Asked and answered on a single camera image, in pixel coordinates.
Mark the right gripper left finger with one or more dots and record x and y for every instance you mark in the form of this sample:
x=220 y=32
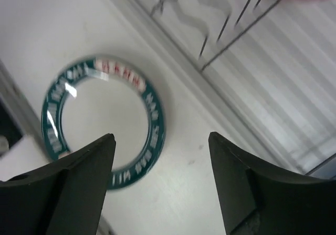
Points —
x=60 y=197

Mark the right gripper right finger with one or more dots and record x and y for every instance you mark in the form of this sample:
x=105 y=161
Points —
x=257 y=197

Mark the green rimmed white plate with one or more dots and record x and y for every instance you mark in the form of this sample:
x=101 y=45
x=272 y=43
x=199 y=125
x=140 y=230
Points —
x=97 y=95

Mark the wire dish rack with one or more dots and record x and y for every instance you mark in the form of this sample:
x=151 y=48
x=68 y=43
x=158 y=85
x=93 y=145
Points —
x=204 y=29

